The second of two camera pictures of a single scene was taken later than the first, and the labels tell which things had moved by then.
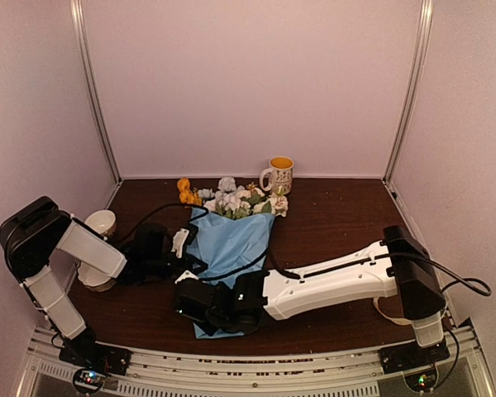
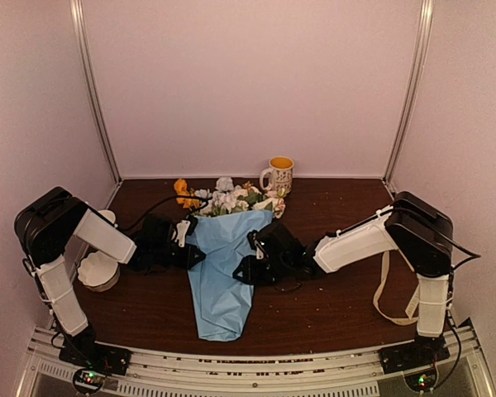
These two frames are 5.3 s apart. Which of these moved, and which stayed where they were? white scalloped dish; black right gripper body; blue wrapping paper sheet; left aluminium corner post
Moved: black right gripper body
Stayed: left aluminium corner post; blue wrapping paper sheet; white scalloped dish
